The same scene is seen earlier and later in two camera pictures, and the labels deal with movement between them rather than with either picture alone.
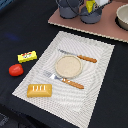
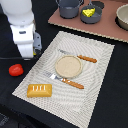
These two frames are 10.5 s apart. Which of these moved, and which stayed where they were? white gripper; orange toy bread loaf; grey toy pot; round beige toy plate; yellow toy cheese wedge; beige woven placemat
Moved: yellow toy cheese wedge; white gripper
Stayed: round beige toy plate; orange toy bread loaf; grey toy pot; beige woven placemat
